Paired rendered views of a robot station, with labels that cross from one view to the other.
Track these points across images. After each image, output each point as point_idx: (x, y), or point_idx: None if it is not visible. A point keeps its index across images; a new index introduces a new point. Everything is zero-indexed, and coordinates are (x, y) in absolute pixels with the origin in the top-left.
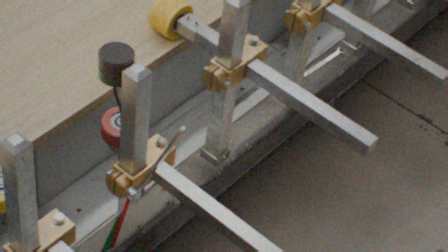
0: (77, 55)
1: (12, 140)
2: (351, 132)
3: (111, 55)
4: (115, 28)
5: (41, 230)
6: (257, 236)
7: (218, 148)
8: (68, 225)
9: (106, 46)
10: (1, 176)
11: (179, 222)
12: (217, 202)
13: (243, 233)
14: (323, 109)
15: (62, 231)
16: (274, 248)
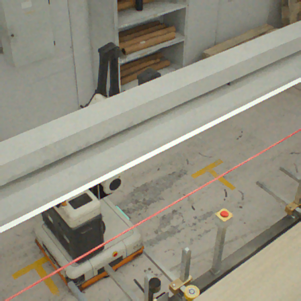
0: None
1: (187, 248)
2: (75, 286)
3: (156, 281)
4: None
5: (179, 283)
6: (113, 275)
7: None
8: (170, 283)
9: (158, 285)
10: (191, 293)
11: None
12: (123, 288)
13: (117, 277)
14: (80, 296)
15: (173, 281)
16: (109, 271)
